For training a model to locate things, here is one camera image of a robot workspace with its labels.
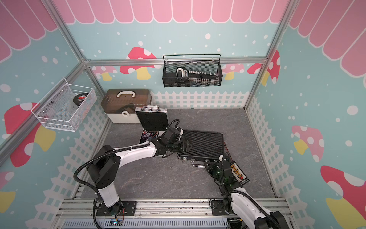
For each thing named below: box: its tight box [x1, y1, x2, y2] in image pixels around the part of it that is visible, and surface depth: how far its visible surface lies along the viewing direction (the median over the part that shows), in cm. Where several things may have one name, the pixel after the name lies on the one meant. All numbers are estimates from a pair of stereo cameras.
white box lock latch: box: [121, 110, 130, 117], surface depth 101 cm
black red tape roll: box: [72, 92, 89, 106], surface depth 81 cm
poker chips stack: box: [142, 130, 151, 141], surface depth 102 cm
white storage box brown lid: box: [100, 88, 153, 124], surface depth 102 cm
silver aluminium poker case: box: [134, 104, 169, 144], surface depth 93 cm
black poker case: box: [177, 130, 225, 169], surface depth 92 cm
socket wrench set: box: [175, 67, 220, 85], surface depth 91 cm
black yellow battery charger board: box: [230, 160, 250, 186], surface depth 86 cm
